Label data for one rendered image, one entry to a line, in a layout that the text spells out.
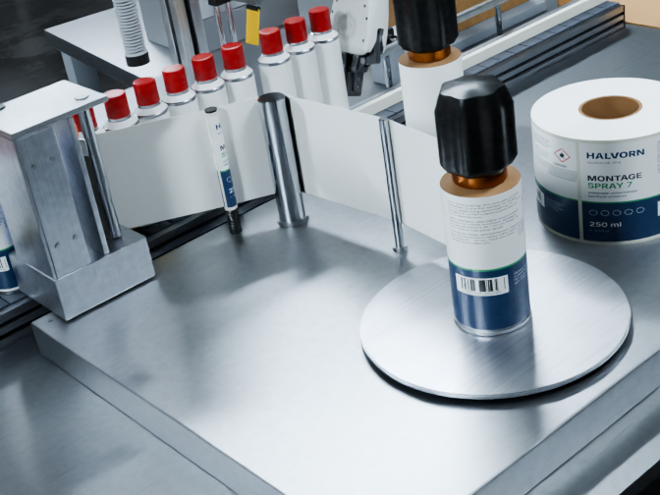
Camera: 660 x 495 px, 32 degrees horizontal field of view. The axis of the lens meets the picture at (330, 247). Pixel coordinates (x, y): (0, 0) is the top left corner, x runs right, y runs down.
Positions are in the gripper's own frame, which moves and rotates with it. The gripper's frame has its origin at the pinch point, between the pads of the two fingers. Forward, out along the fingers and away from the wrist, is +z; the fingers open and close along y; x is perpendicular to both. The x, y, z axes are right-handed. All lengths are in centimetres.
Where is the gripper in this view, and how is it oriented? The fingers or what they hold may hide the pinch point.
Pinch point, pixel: (352, 82)
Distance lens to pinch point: 194.0
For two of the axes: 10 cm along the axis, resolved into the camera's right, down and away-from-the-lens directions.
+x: 7.5, -0.9, 6.6
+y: 6.6, 2.8, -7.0
